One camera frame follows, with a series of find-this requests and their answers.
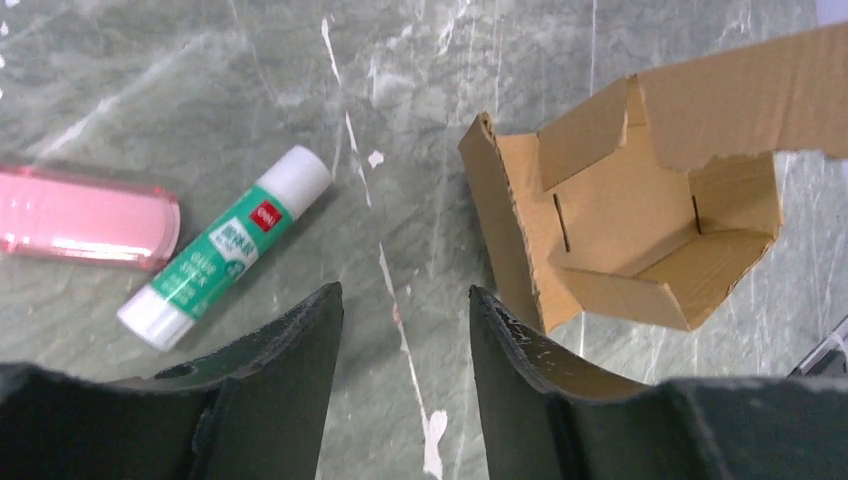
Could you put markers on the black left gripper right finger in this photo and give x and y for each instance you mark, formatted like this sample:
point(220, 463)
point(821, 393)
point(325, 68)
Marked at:
point(547, 413)

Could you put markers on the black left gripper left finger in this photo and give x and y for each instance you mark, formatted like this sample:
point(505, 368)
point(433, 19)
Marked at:
point(253, 409)

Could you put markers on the brown cardboard paper box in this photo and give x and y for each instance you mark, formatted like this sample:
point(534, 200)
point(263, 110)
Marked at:
point(650, 200)

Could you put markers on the green white glue stick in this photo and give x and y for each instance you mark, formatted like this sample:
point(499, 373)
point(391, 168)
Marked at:
point(165, 309)

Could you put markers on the pink plastic tube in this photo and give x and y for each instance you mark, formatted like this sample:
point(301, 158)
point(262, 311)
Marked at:
point(52, 214)

